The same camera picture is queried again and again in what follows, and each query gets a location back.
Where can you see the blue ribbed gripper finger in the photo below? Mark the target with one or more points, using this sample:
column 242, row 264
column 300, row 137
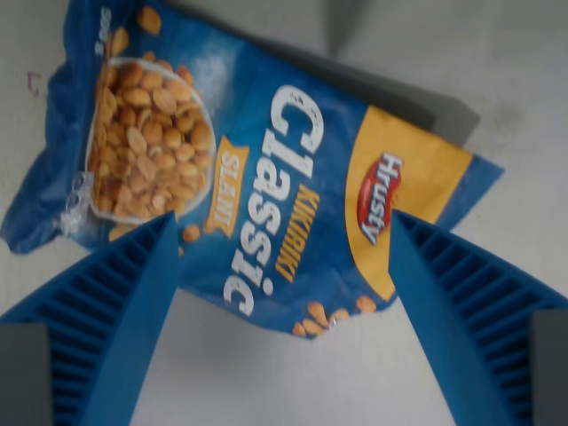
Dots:
column 435, row 315
column 128, row 315

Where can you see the blue peanut snack bag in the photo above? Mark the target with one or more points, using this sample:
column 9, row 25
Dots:
column 266, row 177

